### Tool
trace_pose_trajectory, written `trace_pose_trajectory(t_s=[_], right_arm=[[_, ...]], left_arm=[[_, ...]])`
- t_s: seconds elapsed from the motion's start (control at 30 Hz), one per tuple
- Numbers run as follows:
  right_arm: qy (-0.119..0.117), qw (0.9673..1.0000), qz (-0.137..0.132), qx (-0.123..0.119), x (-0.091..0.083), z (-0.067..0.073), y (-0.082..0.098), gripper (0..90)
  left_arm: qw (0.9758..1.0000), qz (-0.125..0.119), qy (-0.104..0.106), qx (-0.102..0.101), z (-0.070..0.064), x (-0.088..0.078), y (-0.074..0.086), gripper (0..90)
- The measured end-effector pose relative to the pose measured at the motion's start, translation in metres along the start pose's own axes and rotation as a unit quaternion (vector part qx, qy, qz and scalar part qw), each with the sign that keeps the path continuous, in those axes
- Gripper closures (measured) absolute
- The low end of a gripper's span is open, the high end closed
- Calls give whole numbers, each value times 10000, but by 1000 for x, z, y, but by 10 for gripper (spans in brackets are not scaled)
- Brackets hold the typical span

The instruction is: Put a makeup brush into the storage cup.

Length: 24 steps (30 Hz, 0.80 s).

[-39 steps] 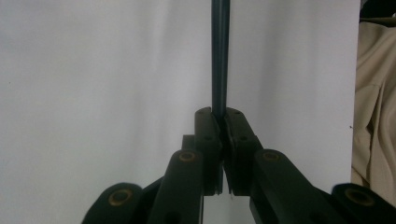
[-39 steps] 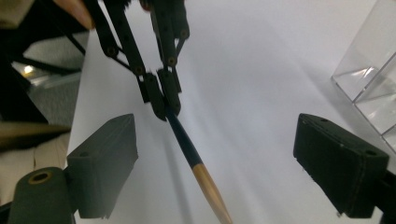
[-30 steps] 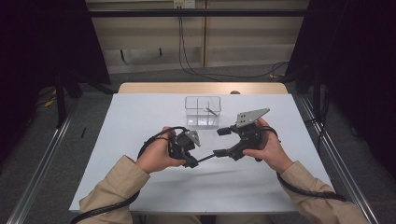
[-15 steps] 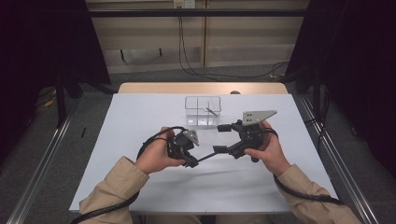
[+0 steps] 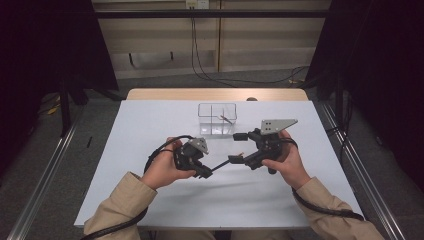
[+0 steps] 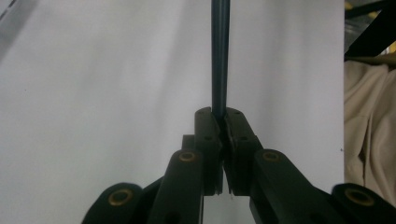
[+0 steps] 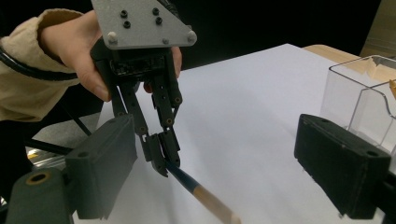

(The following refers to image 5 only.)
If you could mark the metal floor rail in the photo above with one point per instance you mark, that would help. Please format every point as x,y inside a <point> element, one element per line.
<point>376,186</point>
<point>43,180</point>

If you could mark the person's left hand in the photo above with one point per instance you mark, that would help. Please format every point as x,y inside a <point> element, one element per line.
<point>161,170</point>

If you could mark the black curtain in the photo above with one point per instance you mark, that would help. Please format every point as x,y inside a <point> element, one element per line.
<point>376,66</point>
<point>50,43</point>

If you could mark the small dark round object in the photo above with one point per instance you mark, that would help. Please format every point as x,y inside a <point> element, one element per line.
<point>251,99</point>

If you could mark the black paintbrush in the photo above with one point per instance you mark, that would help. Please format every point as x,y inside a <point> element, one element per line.
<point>227,119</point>
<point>221,164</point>

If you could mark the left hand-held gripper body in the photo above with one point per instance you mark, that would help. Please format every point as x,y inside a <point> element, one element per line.
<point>188,158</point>

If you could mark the clear plastic organizer box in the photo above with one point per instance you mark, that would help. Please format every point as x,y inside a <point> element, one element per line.
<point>210,120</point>

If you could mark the person's right hand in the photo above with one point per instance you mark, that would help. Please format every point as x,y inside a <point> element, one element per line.
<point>291,166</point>

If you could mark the white wall socket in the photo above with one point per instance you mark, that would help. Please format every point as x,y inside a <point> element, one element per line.
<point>197,3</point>

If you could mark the white table sheet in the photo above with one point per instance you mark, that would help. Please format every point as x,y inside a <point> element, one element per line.
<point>213,203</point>

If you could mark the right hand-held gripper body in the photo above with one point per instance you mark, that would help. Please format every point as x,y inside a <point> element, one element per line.
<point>270,146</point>

